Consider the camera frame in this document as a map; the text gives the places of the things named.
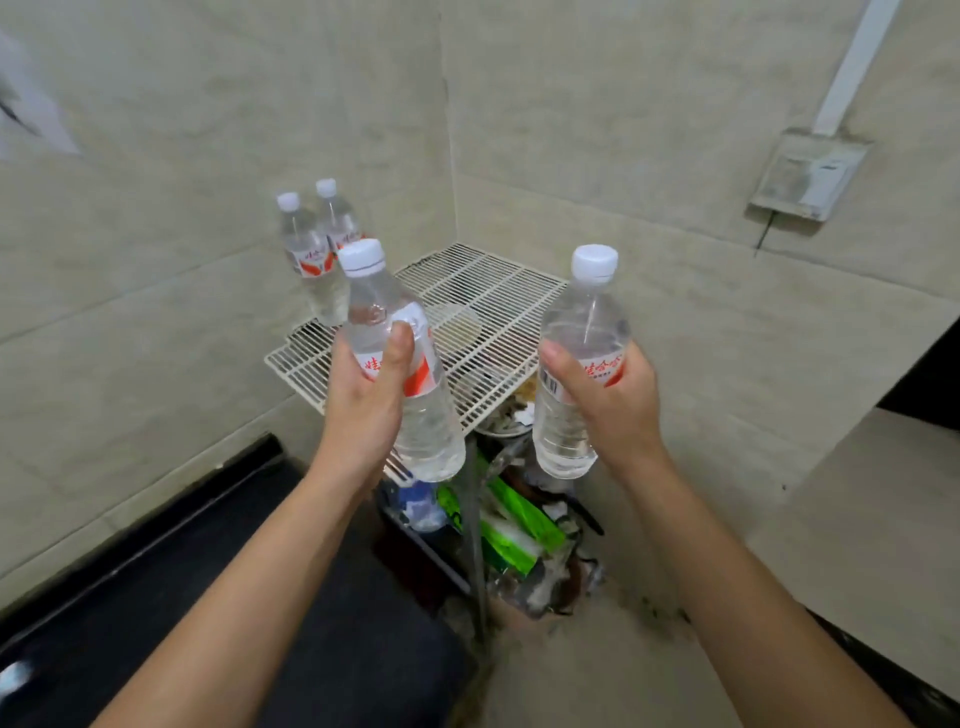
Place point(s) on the person's right hand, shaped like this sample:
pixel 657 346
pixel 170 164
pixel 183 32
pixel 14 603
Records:
pixel 619 420

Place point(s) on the person's left hand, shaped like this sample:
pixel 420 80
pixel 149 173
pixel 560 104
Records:
pixel 360 420

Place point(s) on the person's left thumb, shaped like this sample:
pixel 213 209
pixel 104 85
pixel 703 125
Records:
pixel 395 360

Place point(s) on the person's right thumb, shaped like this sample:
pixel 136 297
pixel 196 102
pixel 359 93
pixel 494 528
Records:
pixel 566 369

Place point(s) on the clear water bottle red label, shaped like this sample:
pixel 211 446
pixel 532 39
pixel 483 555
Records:
pixel 339 217
pixel 581 330
pixel 313 262
pixel 420 405

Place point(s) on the person's right forearm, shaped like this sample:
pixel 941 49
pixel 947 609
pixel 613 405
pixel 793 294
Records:
pixel 750 607

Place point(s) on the person's left forearm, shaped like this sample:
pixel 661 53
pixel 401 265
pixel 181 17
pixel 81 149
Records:
pixel 240 607

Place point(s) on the metal bowl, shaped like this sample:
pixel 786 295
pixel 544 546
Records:
pixel 510 420

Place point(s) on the blue and white plastic bag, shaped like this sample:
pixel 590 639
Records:
pixel 420 506

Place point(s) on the green plastic packet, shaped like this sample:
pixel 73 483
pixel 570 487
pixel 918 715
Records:
pixel 525 514
pixel 495 541

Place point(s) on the black countertop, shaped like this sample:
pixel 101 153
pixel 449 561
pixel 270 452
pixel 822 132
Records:
pixel 225 637

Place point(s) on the white wall socket box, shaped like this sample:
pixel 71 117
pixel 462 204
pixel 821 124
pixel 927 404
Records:
pixel 810 174

